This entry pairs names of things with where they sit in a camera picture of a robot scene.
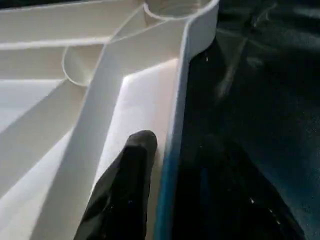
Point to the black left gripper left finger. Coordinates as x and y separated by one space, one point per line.
125 190

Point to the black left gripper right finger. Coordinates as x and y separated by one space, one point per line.
220 200

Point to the white plastic table top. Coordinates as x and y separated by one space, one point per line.
100 100

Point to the black mat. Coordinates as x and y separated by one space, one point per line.
265 90

